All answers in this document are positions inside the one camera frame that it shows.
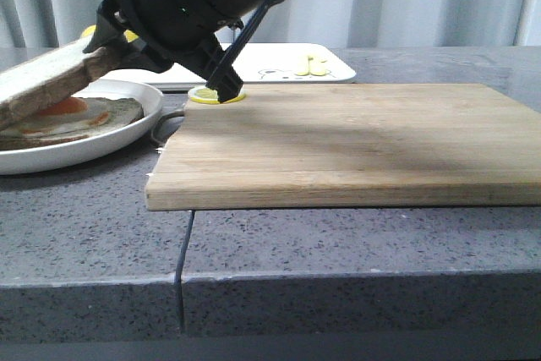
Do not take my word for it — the white bread slice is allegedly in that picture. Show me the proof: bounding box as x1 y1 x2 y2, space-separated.
1 37 128 129

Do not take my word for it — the metal cutting board handle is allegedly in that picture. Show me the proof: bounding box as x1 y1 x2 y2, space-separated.
150 109 184 147

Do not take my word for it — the grey curtain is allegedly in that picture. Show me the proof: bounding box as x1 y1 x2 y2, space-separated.
1 0 540 47

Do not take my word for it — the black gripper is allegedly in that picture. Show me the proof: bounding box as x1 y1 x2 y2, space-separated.
84 0 285 103

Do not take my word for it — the lemon slice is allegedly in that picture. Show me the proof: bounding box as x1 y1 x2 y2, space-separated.
188 85 246 105

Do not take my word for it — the yellow lemon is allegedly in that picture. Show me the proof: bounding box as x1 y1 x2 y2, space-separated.
80 25 139 42

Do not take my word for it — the fried egg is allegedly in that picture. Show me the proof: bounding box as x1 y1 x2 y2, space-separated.
1 97 112 138

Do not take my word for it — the wooden cutting board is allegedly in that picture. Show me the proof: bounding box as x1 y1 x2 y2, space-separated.
145 84 540 211

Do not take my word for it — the white rectangular tray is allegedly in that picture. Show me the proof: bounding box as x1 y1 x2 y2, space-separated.
105 43 356 92

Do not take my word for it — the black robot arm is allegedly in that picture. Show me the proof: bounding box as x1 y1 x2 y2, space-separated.
86 0 285 103

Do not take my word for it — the white round plate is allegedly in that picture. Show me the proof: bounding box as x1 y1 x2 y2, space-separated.
1 79 164 175

